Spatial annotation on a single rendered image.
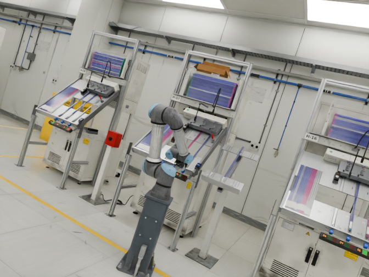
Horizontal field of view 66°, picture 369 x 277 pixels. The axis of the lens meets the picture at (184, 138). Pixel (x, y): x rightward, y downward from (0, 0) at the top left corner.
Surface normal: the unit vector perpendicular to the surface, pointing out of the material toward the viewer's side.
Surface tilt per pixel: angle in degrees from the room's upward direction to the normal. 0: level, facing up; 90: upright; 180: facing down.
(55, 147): 90
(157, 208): 90
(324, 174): 44
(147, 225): 90
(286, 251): 90
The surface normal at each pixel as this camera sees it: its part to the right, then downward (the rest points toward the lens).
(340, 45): -0.40, -0.08
